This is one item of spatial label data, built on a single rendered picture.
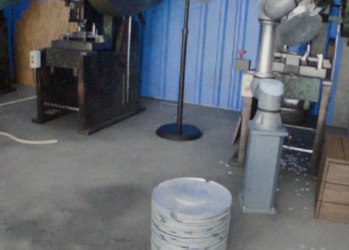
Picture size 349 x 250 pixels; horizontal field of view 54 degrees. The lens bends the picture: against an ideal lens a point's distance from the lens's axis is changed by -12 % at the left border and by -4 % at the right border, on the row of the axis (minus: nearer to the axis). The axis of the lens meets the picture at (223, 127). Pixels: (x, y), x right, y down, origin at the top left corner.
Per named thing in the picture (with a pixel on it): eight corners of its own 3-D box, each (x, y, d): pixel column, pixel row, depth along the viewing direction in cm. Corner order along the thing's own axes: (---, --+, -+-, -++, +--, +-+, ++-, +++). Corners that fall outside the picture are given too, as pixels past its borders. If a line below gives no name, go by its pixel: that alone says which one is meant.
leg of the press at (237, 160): (244, 168, 244) (259, 31, 218) (227, 165, 247) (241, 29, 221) (267, 131, 330) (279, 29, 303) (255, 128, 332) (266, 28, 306)
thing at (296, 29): (281, 53, 227) (280, 51, 227) (322, 36, 226) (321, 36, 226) (276, 22, 202) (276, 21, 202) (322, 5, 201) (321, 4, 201)
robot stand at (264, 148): (276, 214, 189) (288, 133, 176) (241, 213, 188) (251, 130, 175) (270, 197, 207) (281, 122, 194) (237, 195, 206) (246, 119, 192)
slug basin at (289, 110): (309, 127, 240) (311, 112, 237) (259, 119, 248) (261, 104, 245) (311, 115, 271) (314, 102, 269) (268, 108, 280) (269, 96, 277)
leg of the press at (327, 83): (323, 182, 232) (347, 42, 205) (306, 180, 234) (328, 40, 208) (326, 141, 317) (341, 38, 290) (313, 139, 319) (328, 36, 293)
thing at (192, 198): (241, 190, 140) (241, 188, 140) (213, 226, 114) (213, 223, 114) (175, 173, 150) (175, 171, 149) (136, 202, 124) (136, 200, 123)
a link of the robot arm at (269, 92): (261, 110, 174) (264, 82, 170) (253, 103, 187) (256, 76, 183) (284, 110, 177) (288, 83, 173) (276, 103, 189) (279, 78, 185)
